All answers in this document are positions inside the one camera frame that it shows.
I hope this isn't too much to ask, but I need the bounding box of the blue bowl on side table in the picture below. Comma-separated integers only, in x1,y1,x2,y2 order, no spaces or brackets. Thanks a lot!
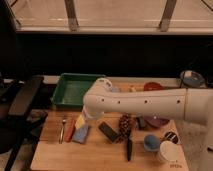
180,70,205,88

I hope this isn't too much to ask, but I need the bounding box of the black rectangular block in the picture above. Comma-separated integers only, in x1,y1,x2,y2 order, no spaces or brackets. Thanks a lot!
98,122,119,142

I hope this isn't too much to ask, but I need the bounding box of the dark small box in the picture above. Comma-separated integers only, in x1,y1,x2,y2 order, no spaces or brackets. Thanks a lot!
136,117,147,130

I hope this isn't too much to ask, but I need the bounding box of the purple bowl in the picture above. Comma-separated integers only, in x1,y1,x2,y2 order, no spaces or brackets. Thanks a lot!
144,116,169,128

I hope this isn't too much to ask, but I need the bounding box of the black handled knife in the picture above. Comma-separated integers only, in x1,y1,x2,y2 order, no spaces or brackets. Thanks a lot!
126,138,133,161

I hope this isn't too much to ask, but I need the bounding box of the red plate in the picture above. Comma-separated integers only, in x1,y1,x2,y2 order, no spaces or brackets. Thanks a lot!
144,82,163,91

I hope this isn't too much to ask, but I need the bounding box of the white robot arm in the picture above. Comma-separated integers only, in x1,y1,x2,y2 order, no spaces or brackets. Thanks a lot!
82,78,213,171

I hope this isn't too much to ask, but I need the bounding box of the black office chair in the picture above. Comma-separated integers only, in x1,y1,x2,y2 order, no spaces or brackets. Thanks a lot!
0,76,47,171

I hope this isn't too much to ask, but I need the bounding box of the green plastic tray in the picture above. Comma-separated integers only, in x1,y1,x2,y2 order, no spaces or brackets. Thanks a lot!
52,73,102,109

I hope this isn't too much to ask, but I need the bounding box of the blue small bowl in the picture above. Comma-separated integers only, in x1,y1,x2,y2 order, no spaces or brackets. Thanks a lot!
143,134,161,152

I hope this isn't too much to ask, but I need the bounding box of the dark striped round lid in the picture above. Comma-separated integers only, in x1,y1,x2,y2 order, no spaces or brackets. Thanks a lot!
164,132,179,144

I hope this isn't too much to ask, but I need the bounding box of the brown grape bunch toy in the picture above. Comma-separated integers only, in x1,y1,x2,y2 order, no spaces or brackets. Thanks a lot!
118,114,135,142

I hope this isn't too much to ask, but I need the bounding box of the blue sponge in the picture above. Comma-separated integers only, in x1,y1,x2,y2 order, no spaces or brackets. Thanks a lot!
72,124,90,144

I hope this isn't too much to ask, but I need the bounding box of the white cup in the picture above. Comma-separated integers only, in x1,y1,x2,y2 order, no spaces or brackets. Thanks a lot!
157,141,178,163

